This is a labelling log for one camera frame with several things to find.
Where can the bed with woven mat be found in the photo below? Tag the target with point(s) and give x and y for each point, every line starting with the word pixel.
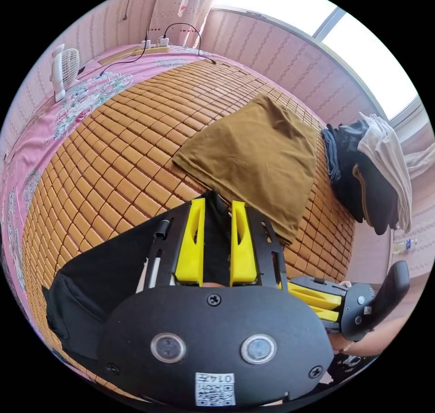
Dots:
pixel 136 130

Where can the clear plastic bottle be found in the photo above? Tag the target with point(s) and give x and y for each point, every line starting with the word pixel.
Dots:
pixel 406 245

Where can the white fan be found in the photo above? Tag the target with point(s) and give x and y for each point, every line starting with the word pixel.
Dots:
pixel 64 66

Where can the person's right forearm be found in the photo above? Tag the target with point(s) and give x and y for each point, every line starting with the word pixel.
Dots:
pixel 380 334

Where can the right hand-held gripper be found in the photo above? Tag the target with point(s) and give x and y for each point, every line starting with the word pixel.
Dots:
pixel 357 307

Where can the window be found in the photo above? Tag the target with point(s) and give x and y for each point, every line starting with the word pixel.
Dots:
pixel 292 1

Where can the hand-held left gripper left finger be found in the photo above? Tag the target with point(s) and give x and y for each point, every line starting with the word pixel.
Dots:
pixel 190 249

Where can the power strip with white chargers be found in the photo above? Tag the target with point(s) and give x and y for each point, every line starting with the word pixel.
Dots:
pixel 149 47

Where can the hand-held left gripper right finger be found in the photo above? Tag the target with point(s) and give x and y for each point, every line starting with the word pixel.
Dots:
pixel 243 253

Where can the folded brown garment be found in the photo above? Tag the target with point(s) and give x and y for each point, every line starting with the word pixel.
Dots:
pixel 251 161

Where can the pile of clothes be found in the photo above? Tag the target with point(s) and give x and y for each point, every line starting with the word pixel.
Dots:
pixel 367 178

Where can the pink curtain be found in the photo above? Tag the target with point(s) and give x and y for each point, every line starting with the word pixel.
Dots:
pixel 190 5

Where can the black short sleeve shirt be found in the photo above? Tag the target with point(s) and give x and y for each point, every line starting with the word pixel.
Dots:
pixel 102 277

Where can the person's right hand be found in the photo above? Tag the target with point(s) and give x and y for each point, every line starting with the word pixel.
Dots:
pixel 340 343

